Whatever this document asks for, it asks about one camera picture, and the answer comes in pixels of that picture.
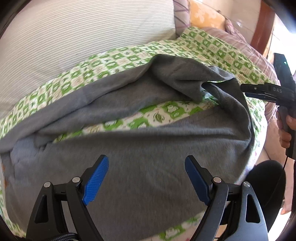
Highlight grey sweat pants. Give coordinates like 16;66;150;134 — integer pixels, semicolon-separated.
1;55;254;240

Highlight person's right hand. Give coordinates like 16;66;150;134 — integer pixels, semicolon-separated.
276;111;296;149

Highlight person's black trouser leg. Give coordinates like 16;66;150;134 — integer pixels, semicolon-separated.
245;160;286;230

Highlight green patterned bed sheet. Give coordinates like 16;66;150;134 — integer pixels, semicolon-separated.
0;26;276;241

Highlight orange pillow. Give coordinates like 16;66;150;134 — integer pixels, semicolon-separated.
189;1;226;30

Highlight purple plaid pillow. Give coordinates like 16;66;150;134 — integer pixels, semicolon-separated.
172;0;282;126

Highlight white striped duvet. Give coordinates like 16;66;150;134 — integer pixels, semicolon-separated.
1;1;176;117

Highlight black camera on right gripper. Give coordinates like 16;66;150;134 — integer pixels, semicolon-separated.
273;53;295;91

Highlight brown wooden door frame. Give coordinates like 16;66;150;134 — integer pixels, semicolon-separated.
250;1;275;55

